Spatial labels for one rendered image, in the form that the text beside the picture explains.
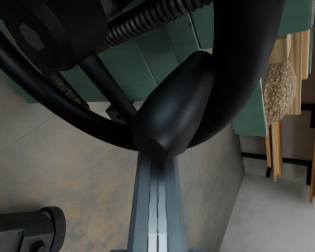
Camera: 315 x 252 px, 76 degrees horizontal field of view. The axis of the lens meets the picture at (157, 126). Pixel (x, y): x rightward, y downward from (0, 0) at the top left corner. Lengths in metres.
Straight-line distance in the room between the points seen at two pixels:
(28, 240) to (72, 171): 0.38
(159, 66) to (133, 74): 0.07
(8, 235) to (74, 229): 0.45
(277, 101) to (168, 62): 0.19
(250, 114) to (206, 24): 0.22
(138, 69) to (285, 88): 0.26
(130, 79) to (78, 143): 0.74
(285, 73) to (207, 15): 0.25
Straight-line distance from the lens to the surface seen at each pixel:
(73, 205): 1.22
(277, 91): 0.38
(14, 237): 0.91
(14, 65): 0.29
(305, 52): 0.52
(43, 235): 0.94
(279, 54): 0.33
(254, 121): 0.40
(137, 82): 0.44
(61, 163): 1.11
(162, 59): 0.37
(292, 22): 0.20
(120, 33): 0.23
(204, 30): 0.21
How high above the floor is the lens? 0.96
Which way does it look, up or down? 37 degrees down
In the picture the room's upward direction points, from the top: 94 degrees clockwise
